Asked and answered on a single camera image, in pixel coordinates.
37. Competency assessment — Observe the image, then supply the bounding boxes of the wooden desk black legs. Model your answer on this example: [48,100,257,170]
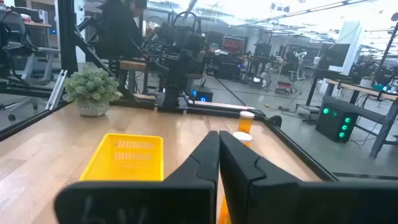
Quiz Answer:
[306,77,398,159]

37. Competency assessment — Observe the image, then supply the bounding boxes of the person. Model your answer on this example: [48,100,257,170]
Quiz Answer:
[95,0,149,60]

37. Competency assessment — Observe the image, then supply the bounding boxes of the black office chair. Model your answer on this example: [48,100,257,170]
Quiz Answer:
[0,9,62,122]

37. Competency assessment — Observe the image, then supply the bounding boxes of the red cart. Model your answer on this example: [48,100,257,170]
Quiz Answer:
[274,80,294,95]

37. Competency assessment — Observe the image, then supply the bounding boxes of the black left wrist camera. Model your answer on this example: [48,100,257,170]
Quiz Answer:
[174,26,206,50]

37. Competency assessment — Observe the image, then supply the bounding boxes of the black box with blue light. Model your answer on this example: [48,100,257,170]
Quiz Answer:
[190,85,215,103]

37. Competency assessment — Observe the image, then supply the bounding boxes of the black frame clamp knob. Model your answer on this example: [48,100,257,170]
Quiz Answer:
[267,114,283,129]

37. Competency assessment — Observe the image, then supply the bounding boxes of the wooden stool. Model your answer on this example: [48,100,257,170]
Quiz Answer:
[119,60,147,94]

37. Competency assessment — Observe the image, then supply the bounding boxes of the yellow plastic basket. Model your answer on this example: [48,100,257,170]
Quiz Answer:
[79,133,165,182]

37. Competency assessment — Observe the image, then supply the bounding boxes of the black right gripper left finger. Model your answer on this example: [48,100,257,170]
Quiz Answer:
[54,130,220,224]

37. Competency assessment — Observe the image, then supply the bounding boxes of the black monitor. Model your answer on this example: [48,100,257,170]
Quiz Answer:
[319,42,351,68]

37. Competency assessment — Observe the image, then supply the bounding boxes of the black aluminium table frame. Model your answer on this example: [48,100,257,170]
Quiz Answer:
[0,83,398,183]

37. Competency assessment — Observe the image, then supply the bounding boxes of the black computer tower green lights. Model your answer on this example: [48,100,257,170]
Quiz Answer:
[315,96,363,143]

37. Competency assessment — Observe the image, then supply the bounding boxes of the black gantry beam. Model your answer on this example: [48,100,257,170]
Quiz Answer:
[57,0,134,100]

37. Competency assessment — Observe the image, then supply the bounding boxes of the bushy green potted plant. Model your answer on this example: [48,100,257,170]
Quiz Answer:
[62,65,124,118]

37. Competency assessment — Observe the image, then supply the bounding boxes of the silver aluminium bracket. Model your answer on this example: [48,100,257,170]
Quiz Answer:
[45,69,68,111]

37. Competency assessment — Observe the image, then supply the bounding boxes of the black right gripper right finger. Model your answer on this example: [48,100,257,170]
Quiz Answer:
[219,130,398,224]

